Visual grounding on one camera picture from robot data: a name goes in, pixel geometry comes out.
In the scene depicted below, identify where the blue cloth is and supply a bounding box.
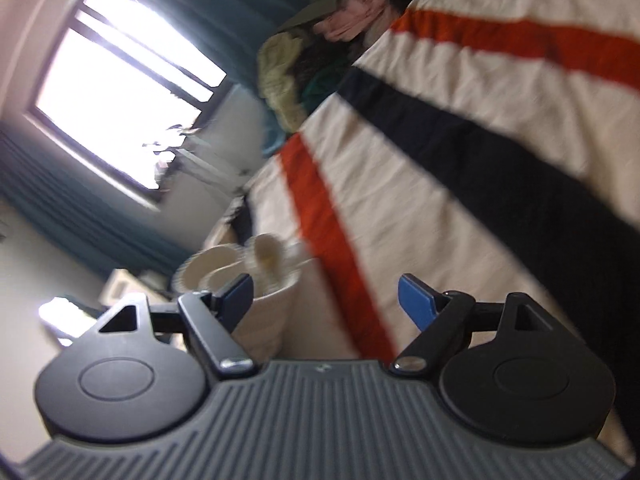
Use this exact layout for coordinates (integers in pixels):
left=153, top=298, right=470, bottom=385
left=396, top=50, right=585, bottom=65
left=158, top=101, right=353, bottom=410
left=259, top=122, right=284, bottom=157

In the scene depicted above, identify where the white fabric storage box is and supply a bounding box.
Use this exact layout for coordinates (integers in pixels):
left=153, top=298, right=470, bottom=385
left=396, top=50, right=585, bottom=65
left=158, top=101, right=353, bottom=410
left=171, top=243, right=322, bottom=362

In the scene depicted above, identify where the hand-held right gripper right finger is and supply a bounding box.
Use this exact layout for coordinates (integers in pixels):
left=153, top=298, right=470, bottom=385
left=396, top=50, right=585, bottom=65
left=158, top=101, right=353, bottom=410
left=392, top=273, right=549, bottom=376

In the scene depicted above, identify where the pale yellow knit garment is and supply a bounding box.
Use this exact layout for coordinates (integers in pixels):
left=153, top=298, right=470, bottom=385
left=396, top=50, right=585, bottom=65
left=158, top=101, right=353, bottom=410
left=256, top=29, right=322, bottom=132

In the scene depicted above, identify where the pink garment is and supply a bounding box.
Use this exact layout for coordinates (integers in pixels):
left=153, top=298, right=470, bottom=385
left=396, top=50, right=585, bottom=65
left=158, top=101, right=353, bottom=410
left=319, top=0, right=407, bottom=45

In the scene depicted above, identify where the striped blanket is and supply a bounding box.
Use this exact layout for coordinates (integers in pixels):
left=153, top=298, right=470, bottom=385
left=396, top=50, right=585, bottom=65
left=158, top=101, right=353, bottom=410
left=200, top=0, right=640, bottom=467

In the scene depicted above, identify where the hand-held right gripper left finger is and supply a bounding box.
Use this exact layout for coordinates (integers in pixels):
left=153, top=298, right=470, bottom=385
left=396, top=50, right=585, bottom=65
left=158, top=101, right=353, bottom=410
left=97, top=273, right=257, bottom=379

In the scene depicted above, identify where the white knit garment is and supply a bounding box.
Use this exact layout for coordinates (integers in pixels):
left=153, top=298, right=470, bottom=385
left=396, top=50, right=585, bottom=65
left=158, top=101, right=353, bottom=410
left=244, top=233, right=307, bottom=287

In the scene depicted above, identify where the dark garment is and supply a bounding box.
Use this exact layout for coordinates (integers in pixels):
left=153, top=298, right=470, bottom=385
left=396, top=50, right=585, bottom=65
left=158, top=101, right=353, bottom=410
left=292, top=25, right=386, bottom=111

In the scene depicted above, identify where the teal curtain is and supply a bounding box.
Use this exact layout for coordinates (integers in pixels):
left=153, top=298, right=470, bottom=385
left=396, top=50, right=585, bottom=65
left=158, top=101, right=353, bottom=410
left=0, top=127, right=206, bottom=283
left=65, top=0, right=361, bottom=92

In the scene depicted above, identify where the khaki garment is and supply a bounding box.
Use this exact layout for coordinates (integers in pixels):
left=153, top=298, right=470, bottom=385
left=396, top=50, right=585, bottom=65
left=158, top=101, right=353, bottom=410
left=277, top=0, right=357, bottom=33

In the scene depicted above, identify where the window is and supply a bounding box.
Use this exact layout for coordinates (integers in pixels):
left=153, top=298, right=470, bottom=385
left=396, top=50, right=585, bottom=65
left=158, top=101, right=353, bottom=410
left=24, top=0, right=229, bottom=207

